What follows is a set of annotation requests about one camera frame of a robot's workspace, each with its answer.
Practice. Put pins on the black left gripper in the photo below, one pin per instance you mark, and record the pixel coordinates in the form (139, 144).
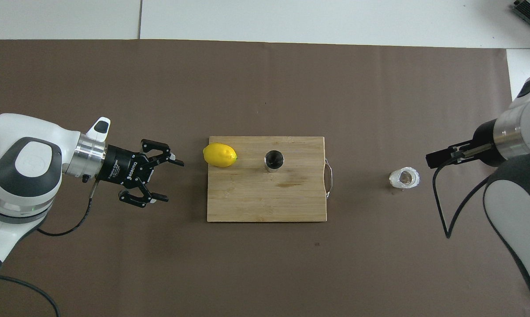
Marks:
(124, 167)

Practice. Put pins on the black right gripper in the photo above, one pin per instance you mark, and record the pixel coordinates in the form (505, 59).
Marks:
(487, 136)

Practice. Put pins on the clear textured glass cup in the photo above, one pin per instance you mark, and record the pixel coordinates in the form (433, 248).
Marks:
(404, 178)

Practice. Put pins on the steel cocktail jigger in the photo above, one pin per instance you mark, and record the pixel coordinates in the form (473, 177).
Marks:
(274, 161)

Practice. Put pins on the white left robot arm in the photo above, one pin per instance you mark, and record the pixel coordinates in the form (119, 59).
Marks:
(27, 167)

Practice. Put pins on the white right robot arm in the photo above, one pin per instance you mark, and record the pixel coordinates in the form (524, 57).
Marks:
(524, 127)

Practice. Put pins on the yellow lemon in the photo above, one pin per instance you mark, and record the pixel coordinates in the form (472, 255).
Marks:
(220, 155)

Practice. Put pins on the brown table mat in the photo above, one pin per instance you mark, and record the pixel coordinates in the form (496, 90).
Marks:
(115, 88)

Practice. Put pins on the wooden cutting board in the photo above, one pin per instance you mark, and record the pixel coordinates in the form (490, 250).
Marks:
(291, 193)

